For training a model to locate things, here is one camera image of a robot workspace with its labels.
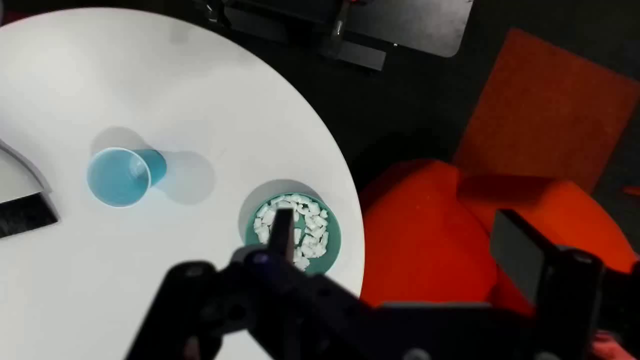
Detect orange armchair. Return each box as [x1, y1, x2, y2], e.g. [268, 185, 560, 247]
[362, 161, 639, 316]

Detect teal green bowl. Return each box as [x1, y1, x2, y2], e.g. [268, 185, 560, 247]
[244, 195, 343, 277]

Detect white foam pieces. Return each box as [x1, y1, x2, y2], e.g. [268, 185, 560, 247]
[249, 195, 331, 270]

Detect white brush with black bristles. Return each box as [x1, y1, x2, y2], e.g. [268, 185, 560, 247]
[0, 140, 58, 238]

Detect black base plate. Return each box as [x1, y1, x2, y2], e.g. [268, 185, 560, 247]
[221, 0, 476, 69]

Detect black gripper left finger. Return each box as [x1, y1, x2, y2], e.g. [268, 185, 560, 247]
[268, 209, 294, 262]

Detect light blue plastic cup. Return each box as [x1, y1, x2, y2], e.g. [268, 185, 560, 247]
[87, 148, 168, 207]

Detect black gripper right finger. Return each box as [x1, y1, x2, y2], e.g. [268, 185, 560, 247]
[490, 209, 560, 315]

